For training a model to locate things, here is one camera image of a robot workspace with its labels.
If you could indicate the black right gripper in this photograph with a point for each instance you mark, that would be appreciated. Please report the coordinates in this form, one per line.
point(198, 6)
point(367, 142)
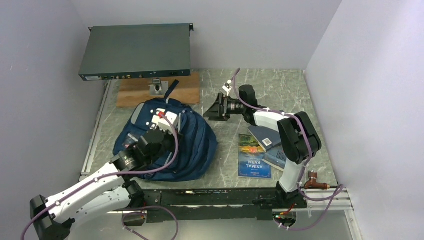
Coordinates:
point(219, 111)

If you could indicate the navy blue student backpack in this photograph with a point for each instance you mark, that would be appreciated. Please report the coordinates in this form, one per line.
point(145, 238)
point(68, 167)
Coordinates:
point(197, 143)

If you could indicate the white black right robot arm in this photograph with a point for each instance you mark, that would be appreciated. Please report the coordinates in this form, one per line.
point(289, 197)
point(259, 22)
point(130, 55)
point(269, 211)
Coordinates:
point(299, 139)

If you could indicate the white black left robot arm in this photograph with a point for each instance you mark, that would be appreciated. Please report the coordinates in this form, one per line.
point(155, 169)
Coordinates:
point(111, 188)

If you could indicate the Animal Farm book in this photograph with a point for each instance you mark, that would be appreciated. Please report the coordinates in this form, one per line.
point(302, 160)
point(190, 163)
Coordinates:
point(250, 159)

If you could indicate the navy blue notebook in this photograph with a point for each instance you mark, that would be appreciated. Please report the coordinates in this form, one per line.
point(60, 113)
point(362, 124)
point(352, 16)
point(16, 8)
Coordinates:
point(267, 138)

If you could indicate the Nineteen Eighty-Four book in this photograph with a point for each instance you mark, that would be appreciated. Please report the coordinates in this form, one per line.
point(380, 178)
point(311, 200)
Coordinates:
point(276, 158)

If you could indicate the wooden board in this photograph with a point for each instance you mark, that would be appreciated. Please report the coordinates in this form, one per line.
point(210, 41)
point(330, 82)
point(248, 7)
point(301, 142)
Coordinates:
point(132, 92)

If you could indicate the grey rack server box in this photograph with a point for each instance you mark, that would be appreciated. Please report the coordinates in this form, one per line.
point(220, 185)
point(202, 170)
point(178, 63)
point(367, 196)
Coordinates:
point(137, 51)

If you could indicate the copper pipe fitting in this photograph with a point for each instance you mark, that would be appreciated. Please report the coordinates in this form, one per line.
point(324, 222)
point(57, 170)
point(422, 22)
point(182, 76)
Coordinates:
point(312, 182)

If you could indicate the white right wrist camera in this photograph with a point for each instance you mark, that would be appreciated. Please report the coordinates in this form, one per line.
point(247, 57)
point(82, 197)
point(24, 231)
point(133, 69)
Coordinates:
point(227, 87)

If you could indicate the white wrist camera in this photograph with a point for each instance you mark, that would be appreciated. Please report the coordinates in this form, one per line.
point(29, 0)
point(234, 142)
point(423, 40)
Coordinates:
point(165, 120)
point(227, 87)

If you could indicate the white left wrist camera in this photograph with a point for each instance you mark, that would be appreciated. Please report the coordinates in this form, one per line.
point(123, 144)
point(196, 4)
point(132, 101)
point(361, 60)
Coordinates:
point(165, 120)

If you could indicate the grey metal stand bracket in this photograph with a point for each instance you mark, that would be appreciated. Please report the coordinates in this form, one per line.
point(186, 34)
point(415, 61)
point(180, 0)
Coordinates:
point(158, 87)

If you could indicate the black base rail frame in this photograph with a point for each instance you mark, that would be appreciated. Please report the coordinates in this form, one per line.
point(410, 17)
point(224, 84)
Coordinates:
point(259, 203)

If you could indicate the aluminium side rail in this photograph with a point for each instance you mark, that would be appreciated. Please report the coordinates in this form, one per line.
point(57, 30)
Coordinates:
point(90, 155)

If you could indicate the aluminium extrusion rail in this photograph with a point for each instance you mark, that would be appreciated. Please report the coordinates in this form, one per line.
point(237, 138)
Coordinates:
point(331, 198)

